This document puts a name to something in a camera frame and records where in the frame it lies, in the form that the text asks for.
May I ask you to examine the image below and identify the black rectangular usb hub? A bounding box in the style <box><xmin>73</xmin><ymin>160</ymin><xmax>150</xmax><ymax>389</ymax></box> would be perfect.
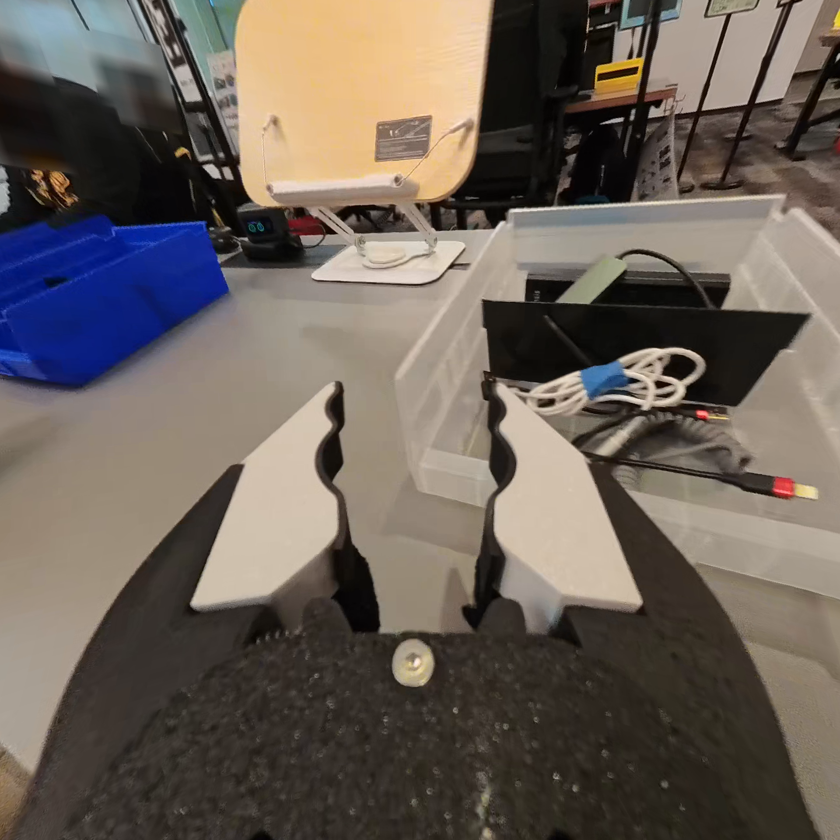
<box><xmin>525</xmin><ymin>270</ymin><xmax>731</xmax><ymax>309</ymax></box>

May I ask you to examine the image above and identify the yellow storage bin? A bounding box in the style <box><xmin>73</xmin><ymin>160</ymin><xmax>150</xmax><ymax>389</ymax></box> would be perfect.
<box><xmin>594</xmin><ymin>58</ymin><xmax>646</xmax><ymax>93</ymax></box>

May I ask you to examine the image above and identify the black backpack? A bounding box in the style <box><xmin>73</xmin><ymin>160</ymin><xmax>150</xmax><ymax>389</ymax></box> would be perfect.
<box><xmin>571</xmin><ymin>125</ymin><xmax>631</xmax><ymax>204</ymax></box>

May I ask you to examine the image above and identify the grey usb cable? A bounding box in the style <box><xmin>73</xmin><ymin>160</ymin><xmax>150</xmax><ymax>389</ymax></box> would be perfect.
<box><xmin>577</xmin><ymin>410</ymin><xmax>752</xmax><ymax>473</ymax></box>

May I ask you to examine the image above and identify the wooden book stand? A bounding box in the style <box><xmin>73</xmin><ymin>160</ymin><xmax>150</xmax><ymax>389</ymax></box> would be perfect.
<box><xmin>234</xmin><ymin>0</ymin><xmax>494</xmax><ymax>286</ymax></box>

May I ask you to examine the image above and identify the grey usb hub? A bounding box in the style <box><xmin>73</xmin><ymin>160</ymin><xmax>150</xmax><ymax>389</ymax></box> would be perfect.
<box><xmin>554</xmin><ymin>256</ymin><xmax>629</xmax><ymax>304</ymax></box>

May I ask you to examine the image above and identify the brown wooden table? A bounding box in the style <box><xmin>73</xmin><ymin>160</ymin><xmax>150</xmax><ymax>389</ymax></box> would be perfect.
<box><xmin>564</xmin><ymin>85</ymin><xmax>677</xmax><ymax>116</ymax></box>

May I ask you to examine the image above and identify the black framed marker sign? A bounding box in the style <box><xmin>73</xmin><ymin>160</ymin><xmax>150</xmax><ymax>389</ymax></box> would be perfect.
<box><xmin>141</xmin><ymin>0</ymin><xmax>204</xmax><ymax>106</ymax></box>

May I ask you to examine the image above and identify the black charger green display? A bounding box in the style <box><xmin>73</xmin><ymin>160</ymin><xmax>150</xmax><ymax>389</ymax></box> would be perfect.
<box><xmin>236</xmin><ymin>203</ymin><xmax>304</xmax><ymax>261</ymax></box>

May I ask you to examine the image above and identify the grey perforated panel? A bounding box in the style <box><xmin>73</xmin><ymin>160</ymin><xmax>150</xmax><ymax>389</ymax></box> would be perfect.
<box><xmin>633</xmin><ymin>115</ymin><xmax>680</xmax><ymax>201</ymax></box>

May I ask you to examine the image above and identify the black mesh office chair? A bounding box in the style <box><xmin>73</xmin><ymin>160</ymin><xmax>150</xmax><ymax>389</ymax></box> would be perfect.
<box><xmin>459</xmin><ymin>0</ymin><xmax>592</xmax><ymax>211</ymax></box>

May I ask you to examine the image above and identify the white usb cable blue tape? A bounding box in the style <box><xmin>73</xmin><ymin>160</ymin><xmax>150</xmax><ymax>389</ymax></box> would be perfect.
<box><xmin>525</xmin><ymin>348</ymin><xmax>707</xmax><ymax>417</ymax></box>

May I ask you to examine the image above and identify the white printed poster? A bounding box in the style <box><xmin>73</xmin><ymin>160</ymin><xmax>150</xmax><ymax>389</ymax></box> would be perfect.
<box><xmin>206</xmin><ymin>52</ymin><xmax>240</xmax><ymax>155</ymax></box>

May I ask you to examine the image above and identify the black hub cable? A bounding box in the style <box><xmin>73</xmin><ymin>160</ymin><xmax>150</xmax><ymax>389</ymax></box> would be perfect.
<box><xmin>617</xmin><ymin>248</ymin><xmax>718</xmax><ymax>309</ymax></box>

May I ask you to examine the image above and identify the black sign pole stand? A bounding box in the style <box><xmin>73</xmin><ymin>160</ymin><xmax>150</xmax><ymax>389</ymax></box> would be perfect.
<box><xmin>679</xmin><ymin>0</ymin><xmax>760</xmax><ymax>193</ymax></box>
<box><xmin>725</xmin><ymin>0</ymin><xmax>798</xmax><ymax>142</ymax></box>

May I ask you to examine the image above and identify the black usb cable red collar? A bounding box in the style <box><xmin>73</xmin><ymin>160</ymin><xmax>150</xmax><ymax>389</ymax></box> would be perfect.
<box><xmin>581</xmin><ymin>407</ymin><xmax>821</xmax><ymax>503</ymax></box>

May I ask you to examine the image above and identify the black divider panel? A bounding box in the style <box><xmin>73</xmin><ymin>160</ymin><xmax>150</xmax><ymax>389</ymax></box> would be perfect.
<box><xmin>482</xmin><ymin>300</ymin><xmax>811</xmax><ymax>406</ymax></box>

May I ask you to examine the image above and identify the clear plastic bin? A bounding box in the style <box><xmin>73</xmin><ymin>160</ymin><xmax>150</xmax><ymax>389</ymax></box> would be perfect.
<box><xmin>394</xmin><ymin>195</ymin><xmax>840</xmax><ymax>599</ymax></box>

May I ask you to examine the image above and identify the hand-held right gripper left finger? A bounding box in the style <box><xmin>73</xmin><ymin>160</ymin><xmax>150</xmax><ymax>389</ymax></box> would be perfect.
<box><xmin>189</xmin><ymin>381</ymin><xmax>352</xmax><ymax>627</ymax></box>

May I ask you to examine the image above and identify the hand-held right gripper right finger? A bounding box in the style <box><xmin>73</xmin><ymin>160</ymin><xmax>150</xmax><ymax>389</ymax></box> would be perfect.
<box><xmin>472</xmin><ymin>382</ymin><xmax>644</xmax><ymax>636</ymax></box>

